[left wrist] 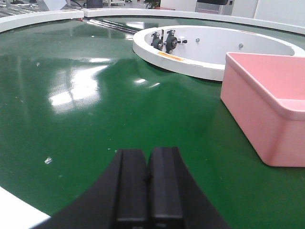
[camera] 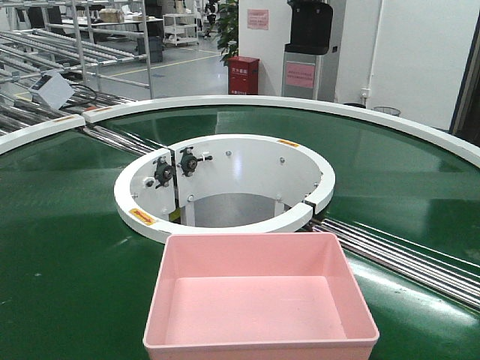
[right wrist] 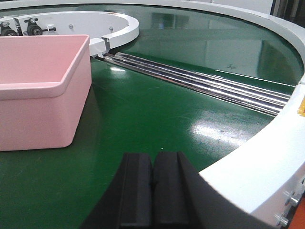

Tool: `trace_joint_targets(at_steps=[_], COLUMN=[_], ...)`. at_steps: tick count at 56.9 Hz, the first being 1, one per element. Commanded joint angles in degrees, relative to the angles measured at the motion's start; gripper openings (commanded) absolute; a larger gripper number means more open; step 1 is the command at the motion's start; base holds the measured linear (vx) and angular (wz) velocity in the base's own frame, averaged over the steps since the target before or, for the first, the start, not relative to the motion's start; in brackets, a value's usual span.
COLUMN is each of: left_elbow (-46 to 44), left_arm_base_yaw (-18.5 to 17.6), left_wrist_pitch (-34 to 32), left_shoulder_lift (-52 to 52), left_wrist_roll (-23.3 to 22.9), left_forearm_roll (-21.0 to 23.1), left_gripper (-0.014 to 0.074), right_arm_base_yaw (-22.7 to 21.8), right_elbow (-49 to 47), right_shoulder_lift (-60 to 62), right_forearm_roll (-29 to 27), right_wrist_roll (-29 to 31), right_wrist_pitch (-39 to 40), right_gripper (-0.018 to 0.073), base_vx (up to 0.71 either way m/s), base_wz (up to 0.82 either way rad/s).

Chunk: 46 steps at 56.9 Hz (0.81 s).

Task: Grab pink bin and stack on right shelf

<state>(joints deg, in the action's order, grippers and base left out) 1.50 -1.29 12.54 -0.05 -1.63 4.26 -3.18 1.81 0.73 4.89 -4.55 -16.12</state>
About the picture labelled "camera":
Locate pink plastic bin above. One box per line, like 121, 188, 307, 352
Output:
143, 232, 380, 359

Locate white shelf cart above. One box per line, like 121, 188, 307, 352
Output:
163, 13, 199, 47

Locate red fire extinguisher cabinet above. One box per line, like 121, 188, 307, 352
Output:
228, 56, 260, 95

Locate green potted plant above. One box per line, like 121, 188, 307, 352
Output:
217, 0, 239, 66

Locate black water dispenser unit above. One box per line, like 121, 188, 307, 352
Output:
282, 1, 334, 100

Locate green circular conveyor belt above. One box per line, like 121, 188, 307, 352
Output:
1, 106, 479, 359

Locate grey control box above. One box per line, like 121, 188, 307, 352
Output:
28, 71, 74, 110

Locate metal roller conveyor rack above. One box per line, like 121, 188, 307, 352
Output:
1, 1, 155, 136

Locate white inner conveyor ring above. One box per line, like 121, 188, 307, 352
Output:
113, 133, 336, 244

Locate pink wall notice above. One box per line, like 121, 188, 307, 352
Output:
247, 9, 269, 30

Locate white outer conveyor rail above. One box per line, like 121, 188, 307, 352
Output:
1, 95, 479, 167

